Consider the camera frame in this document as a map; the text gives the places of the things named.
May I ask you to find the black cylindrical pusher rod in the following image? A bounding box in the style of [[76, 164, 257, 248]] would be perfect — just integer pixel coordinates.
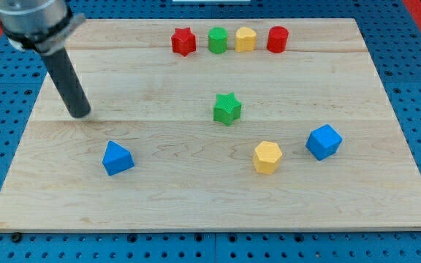
[[41, 47, 91, 118]]

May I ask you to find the red star block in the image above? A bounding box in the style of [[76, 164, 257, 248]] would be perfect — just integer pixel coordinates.
[[171, 27, 197, 57]]

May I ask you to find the green star block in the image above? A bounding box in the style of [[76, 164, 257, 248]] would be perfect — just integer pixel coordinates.
[[213, 92, 242, 126]]

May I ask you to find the blue triangle block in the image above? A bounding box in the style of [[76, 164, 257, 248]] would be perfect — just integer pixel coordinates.
[[102, 141, 135, 176]]

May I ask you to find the green cylinder block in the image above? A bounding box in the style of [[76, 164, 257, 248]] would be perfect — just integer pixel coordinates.
[[208, 27, 228, 54]]

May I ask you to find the light wooden board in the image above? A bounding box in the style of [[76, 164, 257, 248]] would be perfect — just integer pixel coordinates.
[[0, 18, 421, 233]]

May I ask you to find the yellow heart block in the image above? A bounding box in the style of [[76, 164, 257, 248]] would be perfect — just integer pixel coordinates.
[[235, 27, 257, 52]]

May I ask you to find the red cylinder block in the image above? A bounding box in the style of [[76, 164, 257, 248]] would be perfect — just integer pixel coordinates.
[[267, 26, 289, 53]]

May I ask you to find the yellow hexagon block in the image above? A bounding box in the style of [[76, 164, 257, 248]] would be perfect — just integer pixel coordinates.
[[252, 141, 283, 175]]

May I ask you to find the blue cube block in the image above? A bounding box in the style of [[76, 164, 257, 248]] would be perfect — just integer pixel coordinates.
[[306, 124, 343, 161]]

